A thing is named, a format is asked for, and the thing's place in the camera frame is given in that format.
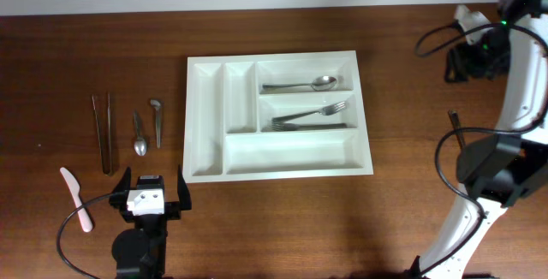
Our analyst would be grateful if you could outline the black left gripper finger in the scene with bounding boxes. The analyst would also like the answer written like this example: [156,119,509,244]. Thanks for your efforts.
[109,167,131,207]
[177,165,192,211]

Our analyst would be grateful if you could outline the large metal spoon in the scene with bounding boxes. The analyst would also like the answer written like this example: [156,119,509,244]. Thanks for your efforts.
[448,110,466,149]
[262,75,338,92]

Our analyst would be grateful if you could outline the metal fork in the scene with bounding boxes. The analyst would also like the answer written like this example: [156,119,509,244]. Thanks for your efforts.
[271,101,348,122]
[271,122,348,131]

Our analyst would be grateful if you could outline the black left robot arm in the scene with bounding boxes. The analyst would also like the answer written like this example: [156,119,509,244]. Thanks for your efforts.
[109,167,192,278]

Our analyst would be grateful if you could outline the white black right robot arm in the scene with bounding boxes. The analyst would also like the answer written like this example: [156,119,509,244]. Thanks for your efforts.
[404,0,547,278]

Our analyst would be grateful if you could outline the white plastic knife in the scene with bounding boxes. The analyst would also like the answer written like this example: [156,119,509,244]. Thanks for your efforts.
[59,167,93,233]

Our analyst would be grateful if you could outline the small metal teaspoon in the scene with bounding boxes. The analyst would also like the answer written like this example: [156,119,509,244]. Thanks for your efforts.
[133,110,147,157]

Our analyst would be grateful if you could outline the long metal tongs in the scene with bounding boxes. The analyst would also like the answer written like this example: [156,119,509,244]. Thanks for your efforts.
[91,93,113,176]

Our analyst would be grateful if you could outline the white plastic cutlery tray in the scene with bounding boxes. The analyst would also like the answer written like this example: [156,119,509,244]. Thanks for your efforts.
[182,50,373,183]

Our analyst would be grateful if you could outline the black left camera cable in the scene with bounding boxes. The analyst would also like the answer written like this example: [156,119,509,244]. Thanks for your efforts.
[56,191,128,279]

